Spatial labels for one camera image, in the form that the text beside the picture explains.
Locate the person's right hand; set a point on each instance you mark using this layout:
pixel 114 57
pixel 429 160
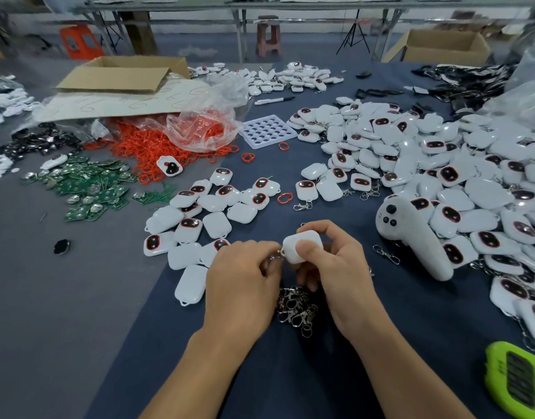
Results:
pixel 346 283

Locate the person's left hand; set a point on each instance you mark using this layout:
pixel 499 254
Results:
pixel 239 292

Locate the person's right thumb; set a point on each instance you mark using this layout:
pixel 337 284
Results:
pixel 315 256

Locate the person's left thumb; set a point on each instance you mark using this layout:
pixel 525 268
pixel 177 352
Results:
pixel 272 270

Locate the silver metal clasp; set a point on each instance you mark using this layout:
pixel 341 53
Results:
pixel 276 257
pixel 386 254
pixel 303 205

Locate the person's left forearm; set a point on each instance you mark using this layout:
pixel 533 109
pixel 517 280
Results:
pixel 202 379

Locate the person's right forearm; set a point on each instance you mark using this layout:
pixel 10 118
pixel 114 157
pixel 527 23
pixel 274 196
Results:
pixel 402 379

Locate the pile of silver metal clasps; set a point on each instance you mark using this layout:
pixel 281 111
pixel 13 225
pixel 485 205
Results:
pixel 297 312

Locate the small group of white cases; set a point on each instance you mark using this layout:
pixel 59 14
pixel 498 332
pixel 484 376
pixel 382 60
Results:
pixel 197 231

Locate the white handheld controller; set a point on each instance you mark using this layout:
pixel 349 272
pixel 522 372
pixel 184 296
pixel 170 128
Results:
pixel 413 233

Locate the white plastic hole tray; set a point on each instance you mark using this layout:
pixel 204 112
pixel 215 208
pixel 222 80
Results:
pixel 265 131

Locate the white case with black face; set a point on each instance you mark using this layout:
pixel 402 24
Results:
pixel 169 166

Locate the large heap of white cases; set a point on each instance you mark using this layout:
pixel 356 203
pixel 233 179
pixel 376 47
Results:
pixel 459 170

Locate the distant pile of white cases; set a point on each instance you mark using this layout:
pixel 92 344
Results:
pixel 293 78

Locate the pile of red rubber rings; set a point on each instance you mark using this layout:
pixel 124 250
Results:
pixel 141 148

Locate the pile of green circuit boards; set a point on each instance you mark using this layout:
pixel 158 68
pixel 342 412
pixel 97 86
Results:
pixel 93 187

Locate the small black round part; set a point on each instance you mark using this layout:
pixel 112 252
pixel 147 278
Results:
pixel 62 247

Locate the pink plastic stool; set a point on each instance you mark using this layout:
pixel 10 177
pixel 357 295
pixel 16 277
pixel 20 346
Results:
pixel 268 37

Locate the pile of black cases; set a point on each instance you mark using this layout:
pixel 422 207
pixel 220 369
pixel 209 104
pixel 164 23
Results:
pixel 463 85

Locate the black tripod stand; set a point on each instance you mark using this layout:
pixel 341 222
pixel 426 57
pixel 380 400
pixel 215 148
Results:
pixel 352 32

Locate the white cardboard sheet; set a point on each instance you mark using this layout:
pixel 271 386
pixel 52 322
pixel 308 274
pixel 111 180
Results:
pixel 119 102

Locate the green plastic device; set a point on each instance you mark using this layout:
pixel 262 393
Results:
pixel 518 379

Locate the open brown cardboard box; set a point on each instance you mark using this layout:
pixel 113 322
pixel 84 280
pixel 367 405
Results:
pixel 442 45

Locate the flattened brown cardboard box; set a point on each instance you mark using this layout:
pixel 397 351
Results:
pixel 119 74

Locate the large clear plastic bag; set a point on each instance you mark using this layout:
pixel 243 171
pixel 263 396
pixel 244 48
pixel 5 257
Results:
pixel 522 91

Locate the pile of black round parts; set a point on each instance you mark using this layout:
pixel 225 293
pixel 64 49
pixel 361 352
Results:
pixel 36 141

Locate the orange plastic stool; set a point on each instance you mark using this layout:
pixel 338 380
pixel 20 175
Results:
pixel 81 42

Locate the pile of white shell parts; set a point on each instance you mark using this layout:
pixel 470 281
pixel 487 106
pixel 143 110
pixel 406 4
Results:
pixel 10 106

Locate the grey metal frame table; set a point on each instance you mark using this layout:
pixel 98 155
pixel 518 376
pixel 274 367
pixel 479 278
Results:
pixel 241 6

